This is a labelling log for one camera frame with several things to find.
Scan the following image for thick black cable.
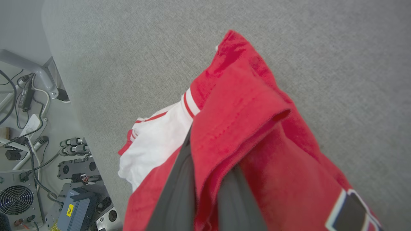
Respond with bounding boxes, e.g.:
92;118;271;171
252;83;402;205
0;69;18;126

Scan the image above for grey case with fan grille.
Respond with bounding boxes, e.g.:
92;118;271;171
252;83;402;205
0;169;44;230

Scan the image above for black perforated device plate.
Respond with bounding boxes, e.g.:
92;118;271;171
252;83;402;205
57;156;101;181

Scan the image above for grey metal frame leg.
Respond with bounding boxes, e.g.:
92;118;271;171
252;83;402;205
0;49;70;103

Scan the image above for white power strip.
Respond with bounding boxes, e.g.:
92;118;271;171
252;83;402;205
20;114;43;139

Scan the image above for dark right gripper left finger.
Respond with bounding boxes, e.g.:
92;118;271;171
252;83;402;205
146;124;197;231

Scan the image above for red white basketball jersey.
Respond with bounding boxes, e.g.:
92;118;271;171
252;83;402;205
117;30;384;231

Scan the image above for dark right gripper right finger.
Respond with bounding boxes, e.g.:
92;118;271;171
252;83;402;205
217;165;268;231

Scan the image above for black power adapter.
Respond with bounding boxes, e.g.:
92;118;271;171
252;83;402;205
17;88;36;113

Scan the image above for silver metal box round holes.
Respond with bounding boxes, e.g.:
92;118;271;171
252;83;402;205
92;195;123;231

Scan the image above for grey cylindrical motor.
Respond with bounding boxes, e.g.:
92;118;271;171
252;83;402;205
60;137;87;148
60;145;91;156

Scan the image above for blue-grey box yellow label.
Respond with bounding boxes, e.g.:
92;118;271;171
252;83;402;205
56;187;99;231

